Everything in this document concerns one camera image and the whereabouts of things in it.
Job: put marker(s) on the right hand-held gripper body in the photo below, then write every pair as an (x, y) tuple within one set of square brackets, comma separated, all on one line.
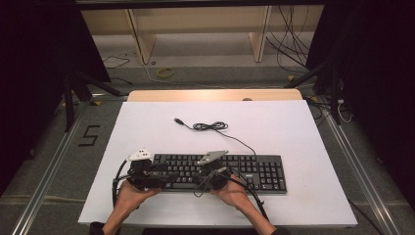
[(212, 158)]

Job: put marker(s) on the person's right hand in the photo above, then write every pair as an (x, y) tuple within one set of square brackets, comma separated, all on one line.
[(235, 196)]

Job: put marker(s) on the white board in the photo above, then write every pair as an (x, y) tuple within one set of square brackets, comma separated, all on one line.
[(277, 137)]

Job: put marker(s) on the black metal stand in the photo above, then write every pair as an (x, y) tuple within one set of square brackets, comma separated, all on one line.
[(334, 94), (68, 104)]

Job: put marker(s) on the wooden shelf frame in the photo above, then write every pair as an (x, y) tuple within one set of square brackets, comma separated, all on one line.
[(195, 19)]

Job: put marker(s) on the wooden table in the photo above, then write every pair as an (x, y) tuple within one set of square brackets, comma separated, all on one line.
[(195, 95)]

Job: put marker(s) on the metal floor rail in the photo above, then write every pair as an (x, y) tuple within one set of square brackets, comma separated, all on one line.
[(49, 169), (359, 176)]

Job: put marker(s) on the black keyboard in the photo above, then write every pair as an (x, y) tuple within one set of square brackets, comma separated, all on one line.
[(261, 169)]

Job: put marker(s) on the yellow tape roll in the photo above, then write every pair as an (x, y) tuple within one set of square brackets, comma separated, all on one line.
[(164, 72)]

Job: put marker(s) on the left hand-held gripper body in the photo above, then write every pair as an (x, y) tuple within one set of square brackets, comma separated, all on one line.
[(143, 179)]

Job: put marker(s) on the person's left hand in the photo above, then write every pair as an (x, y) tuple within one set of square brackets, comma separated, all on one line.
[(130, 199)]

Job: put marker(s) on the black curtain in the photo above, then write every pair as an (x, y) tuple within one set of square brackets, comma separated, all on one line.
[(32, 81), (381, 81)]

